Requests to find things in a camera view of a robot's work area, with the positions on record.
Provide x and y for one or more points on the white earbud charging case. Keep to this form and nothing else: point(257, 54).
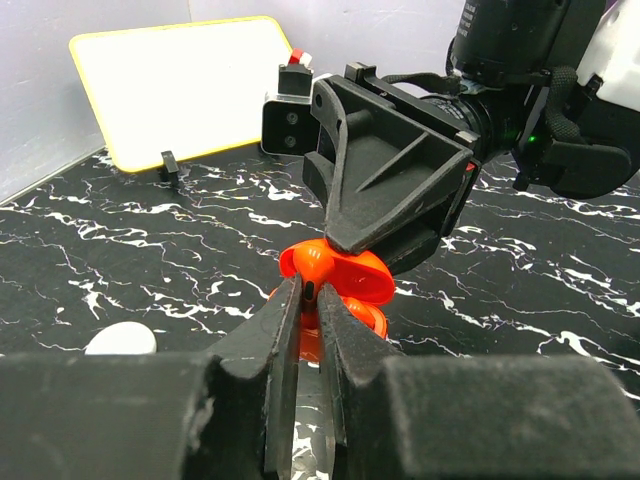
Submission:
point(123, 338)

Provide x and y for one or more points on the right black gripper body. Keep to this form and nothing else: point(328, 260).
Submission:
point(447, 109)

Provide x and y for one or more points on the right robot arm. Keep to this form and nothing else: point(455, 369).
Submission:
point(538, 59)

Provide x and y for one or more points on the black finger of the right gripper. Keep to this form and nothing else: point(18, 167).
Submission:
point(393, 204)
point(356, 120)

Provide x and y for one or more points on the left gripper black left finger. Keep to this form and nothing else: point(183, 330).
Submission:
point(243, 425)

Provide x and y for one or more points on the small whiteboard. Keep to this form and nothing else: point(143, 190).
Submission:
point(192, 89)

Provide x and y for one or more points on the red ball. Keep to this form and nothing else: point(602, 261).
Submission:
point(363, 283)

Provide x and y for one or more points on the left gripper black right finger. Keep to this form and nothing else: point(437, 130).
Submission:
point(372, 418)

